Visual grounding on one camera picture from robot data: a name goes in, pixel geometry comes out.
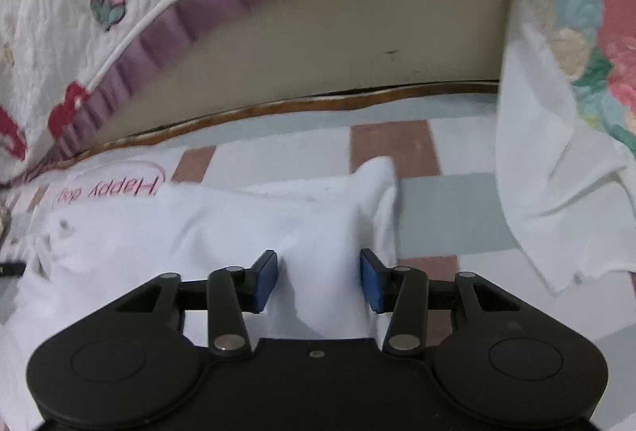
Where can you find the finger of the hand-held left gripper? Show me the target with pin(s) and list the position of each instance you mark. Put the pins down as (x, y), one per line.
(11, 269)

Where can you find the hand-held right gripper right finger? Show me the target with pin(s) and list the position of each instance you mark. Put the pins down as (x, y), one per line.
(371, 279)

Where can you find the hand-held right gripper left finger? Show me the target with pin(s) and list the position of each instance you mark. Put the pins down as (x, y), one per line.
(267, 279)

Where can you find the white shirt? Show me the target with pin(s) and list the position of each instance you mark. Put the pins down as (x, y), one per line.
(223, 222)

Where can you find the white thin cloth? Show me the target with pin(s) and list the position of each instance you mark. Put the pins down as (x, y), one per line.
(546, 163)

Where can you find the beige mattress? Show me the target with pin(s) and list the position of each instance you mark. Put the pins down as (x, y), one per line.
(348, 29)

